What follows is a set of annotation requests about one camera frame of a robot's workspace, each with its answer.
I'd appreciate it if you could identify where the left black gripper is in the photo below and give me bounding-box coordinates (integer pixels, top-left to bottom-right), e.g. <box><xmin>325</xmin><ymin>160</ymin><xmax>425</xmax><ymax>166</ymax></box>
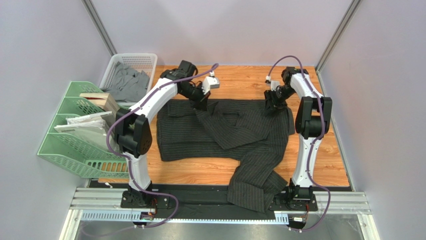
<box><xmin>179</xmin><ymin>82</ymin><xmax>211</xmax><ymax>112</ymax></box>

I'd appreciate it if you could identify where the dark pinstriped long sleeve shirt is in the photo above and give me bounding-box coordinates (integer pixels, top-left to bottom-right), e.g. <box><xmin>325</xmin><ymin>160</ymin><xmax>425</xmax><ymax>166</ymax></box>
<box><xmin>156</xmin><ymin>99</ymin><xmax>295</xmax><ymax>213</ymax></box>

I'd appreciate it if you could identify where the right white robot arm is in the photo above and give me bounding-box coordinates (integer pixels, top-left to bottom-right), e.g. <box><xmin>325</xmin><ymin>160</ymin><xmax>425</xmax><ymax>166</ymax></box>
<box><xmin>264</xmin><ymin>67</ymin><xmax>333</xmax><ymax>210</ymax></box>

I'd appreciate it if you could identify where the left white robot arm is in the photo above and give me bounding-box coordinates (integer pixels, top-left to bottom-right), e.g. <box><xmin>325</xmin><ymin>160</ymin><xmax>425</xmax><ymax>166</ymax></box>
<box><xmin>110</xmin><ymin>60</ymin><xmax>220</xmax><ymax>209</ymax></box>

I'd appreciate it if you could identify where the white plastic basket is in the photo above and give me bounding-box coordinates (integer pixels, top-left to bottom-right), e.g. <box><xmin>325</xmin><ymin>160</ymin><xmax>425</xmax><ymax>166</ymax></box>
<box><xmin>99</xmin><ymin>53</ymin><xmax>158</xmax><ymax>92</ymax></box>

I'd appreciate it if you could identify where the grey shirt in basket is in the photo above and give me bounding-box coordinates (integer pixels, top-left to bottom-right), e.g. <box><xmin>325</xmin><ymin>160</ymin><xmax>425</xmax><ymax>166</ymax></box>
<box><xmin>101</xmin><ymin>62</ymin><xmax>150</xmax><ymax>103</ymax></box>

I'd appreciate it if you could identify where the wooden block in rack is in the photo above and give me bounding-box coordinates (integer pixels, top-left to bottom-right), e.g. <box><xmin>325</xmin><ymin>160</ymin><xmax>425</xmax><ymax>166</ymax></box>
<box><xmin>79</xmin><ymin>92</ymin><xmax>120</xmax><ymax>114</ymax></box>

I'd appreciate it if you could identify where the green file organizer rack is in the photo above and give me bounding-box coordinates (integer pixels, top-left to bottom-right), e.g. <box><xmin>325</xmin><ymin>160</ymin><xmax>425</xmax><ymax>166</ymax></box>
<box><xmin>37</xmin><ymin>81</ymin><xmax>129</xmax><ymax>179</ymax></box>

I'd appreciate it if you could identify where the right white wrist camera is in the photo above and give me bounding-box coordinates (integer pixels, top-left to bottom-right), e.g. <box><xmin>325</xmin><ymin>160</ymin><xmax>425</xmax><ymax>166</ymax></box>
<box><xmin>265</xmin><ymin>75</ymin><xmax>280</xmax><ymax>92</ymax></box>

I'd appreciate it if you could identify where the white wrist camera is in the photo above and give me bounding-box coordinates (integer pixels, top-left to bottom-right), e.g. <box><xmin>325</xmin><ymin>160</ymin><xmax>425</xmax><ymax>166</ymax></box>
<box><xmin>201</xmin><ymin>71</ymin><xmax>221</xmax><ymax>95</ymax></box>
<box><xmin>265</xmin><ymin>75</ymin><xmax>280</xmax><ymax>92</ymax></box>

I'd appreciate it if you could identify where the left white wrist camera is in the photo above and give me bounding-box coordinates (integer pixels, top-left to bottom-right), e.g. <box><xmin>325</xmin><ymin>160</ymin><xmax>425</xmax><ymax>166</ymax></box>
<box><xmin>201</xmin><ymin>71</ymin><xmax>221</xmax><ymax>95</ymax></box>

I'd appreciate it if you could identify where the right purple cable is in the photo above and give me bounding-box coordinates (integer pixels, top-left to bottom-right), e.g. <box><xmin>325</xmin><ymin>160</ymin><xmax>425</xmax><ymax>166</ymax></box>
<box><xmin>266</xmin><ymin>55</ymin><xmax>332</xmax><ymax>233</ymax></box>

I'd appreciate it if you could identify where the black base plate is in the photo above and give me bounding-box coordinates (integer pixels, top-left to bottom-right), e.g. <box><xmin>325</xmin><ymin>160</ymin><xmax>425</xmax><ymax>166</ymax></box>
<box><xmin>89</xmin><ymin>181</ymin><xmax>319</xmax><ymax>220</ymax></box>

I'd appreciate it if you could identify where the aluminium rail frame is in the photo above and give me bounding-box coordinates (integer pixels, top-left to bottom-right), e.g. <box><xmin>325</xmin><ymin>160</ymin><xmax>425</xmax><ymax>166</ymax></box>
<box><xmin>69</xmin><ymin>187</ymin><xmax>380</xmax><ymax>240</ymax></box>

